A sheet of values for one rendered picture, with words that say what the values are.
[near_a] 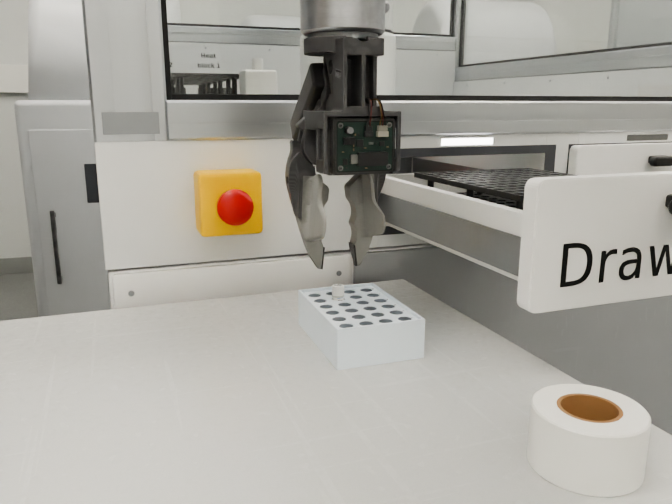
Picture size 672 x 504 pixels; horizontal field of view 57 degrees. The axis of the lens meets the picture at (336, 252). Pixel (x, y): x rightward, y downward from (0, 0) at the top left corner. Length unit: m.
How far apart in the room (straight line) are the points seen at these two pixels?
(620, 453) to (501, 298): 0.56
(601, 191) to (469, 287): 0.40
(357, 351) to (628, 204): 0.26
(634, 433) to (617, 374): 0.74
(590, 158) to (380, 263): 0.35
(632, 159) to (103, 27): 0.74
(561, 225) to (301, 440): 0.26
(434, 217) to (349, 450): 0.33
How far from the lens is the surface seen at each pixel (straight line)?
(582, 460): 0.41
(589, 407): 0.45
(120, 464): 0.44
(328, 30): 0.55
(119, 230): 0.75
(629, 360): 1.15
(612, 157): 1.00
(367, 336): 0.54
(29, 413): 0.53
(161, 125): 0.74
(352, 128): 0.53
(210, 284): 0.77
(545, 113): 0.93
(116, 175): 0.74
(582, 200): 0.54
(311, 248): 0.60
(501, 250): 0.58
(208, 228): 0.71
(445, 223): 0.66
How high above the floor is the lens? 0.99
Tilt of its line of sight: 13 degrees down
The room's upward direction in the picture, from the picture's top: straight up
